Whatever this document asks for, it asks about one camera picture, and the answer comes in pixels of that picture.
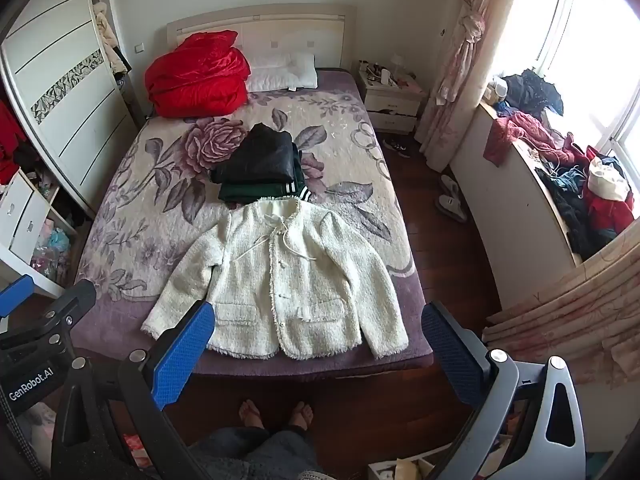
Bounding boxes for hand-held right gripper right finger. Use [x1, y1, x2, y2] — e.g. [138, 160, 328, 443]
[421, 301, 587, 480]

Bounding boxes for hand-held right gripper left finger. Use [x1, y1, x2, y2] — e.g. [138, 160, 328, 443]
[52, 300, 217, 480]

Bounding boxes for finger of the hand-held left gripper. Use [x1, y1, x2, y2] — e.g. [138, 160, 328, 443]
[0, 275, 35, 319]
[0, 279, 97, 352]

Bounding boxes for cream fleece towel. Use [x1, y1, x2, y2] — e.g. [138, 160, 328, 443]
[141, 197, 410, 361]

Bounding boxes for hanging red and blue clothes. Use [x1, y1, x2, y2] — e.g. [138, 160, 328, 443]
[482, 67, 636, 261]

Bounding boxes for white drawer cabinet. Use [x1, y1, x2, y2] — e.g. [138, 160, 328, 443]
[0, 167, 78, 298]

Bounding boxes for person's left foot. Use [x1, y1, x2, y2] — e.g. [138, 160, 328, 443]
[239, 400, 266, 431]

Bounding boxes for person's foot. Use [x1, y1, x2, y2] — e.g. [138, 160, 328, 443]
[290, 401, 315, 431]
[239, 400, 266, 431]

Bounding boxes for white open box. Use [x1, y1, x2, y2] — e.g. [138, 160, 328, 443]
[367, 455, 451, 480]

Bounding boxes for person's grey pants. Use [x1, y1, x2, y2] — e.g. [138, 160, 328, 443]
[190, 425, 326, 480]

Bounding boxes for loose pink floral curtain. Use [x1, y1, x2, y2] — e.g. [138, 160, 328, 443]
[482, 232, 640, 386]

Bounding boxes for person's right foot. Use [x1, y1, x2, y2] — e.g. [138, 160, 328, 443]
[290, 401, 315, 431]

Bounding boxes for floral plush blanket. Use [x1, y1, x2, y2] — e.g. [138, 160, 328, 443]
[72, 70, 435, 376]

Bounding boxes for white window ledge cabinet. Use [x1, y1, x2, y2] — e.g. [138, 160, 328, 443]
[450, 102, 583, 311]

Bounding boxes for green folded garment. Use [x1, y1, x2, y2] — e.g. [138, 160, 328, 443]
[218, 147, 313, 206]

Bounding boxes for black folded garment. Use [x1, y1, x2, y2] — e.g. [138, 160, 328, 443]
[210, 122, 301, 186]

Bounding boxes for white wardrobe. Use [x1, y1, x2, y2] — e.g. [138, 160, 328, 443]
[0, 0, 141, 216]

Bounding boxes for white nightstand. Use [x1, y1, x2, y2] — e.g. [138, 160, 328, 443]
[356, 60, 428, 136]

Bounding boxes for red quilt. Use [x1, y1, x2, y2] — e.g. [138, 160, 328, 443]
[145, 30, 252, 120]

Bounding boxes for beige hanging cloth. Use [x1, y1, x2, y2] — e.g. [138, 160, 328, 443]
[92, 2, 132, 76]

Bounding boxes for tied pink floral curtain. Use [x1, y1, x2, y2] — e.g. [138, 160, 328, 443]
[415, 0, 523, 173]

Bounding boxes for white pillow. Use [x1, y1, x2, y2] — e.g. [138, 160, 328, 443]
[246, 51, 319, 93]

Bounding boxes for wooden bed with headboard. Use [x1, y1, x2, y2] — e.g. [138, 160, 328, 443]
[70, 4, 436, 378]

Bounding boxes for window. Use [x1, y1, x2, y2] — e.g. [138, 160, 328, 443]
[492, 0, 640, 156]

